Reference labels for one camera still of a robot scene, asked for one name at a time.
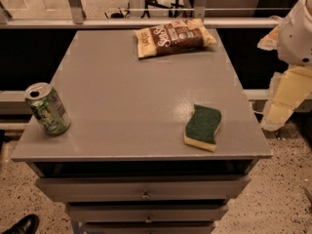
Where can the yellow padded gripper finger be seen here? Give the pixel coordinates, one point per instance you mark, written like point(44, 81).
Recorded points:
point(287, 91)

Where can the small yellow gripper finger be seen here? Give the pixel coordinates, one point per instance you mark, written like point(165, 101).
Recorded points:
point(270, 41)

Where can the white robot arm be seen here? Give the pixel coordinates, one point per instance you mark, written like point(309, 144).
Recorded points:
point(292, 39)

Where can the green yellow sponge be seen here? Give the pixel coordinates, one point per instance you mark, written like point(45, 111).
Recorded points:
point(201, 128)

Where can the brown snack bag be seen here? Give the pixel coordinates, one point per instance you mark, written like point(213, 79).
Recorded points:
point(172, 38)

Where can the top grey drawer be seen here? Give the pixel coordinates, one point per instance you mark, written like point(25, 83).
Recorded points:
point(146, 188)

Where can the grey drawer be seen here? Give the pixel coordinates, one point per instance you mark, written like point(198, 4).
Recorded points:
point(146, 188)
point(152, 212)
point(152, 228)

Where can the grey drawer cabinet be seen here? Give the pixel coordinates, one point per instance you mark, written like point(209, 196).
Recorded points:
point(128, 116)

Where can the metal window railing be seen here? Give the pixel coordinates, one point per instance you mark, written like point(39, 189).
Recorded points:
point(76, 14)

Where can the middle grey drawer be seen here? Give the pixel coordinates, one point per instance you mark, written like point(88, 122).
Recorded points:
point(152, 212)

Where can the green soda can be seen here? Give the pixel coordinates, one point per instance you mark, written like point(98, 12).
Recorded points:
point(47, 107)

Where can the bottom grey drawer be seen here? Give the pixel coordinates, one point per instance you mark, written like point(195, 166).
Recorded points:
point(152, 228)

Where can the black leather shoe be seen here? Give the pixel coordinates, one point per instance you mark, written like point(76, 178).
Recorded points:
point(27, 225)

